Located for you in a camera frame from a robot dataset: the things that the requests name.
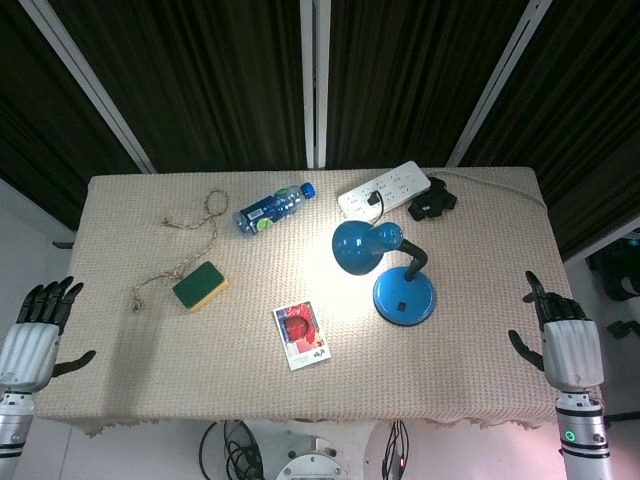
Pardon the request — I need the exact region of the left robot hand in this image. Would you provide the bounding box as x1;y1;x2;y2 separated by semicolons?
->
0;275;97;394

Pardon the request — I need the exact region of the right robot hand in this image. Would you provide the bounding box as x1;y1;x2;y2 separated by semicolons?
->
508;270;606;394

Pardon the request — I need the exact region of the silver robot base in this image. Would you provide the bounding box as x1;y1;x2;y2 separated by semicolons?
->
274;422;346;480

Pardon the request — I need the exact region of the blue gooseneck table lamp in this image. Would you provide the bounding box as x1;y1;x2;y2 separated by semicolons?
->
331;220;437;328

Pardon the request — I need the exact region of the black floor equipment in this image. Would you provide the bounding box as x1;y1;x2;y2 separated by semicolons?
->
584;237;640;301

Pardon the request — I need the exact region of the beige woven tablecloth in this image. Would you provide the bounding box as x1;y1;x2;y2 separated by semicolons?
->
35;166;594;439

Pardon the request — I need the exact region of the green and yellow sponge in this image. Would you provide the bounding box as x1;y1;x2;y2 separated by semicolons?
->
172;261;230;315

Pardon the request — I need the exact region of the black plug adapter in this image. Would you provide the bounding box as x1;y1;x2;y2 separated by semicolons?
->
407;176;459;221

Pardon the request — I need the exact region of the white power strip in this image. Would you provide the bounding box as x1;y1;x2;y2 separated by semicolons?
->
337;160;432;219

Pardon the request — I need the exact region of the red picture card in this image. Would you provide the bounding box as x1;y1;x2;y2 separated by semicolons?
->
271;300;333;372

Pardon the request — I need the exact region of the clear blue-label plastic bottle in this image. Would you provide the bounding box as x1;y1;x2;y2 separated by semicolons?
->
236;181;317;237

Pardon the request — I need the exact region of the beige twisted rope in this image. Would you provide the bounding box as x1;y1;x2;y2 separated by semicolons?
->
131;189;228;314

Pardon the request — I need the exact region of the white power strip cable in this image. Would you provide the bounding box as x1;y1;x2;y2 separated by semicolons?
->
427;168;549;209

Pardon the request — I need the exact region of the black cable bundle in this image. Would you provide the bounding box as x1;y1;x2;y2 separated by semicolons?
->
382;419;411;480
199;419;264;480

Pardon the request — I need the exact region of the black power cable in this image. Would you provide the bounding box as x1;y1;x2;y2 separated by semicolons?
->
366;191;387;227

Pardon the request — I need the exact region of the white frame post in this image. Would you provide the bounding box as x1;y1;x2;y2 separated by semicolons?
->
447;0;554;167
19;0;156;174
299;0;316;170
314;0;332;169

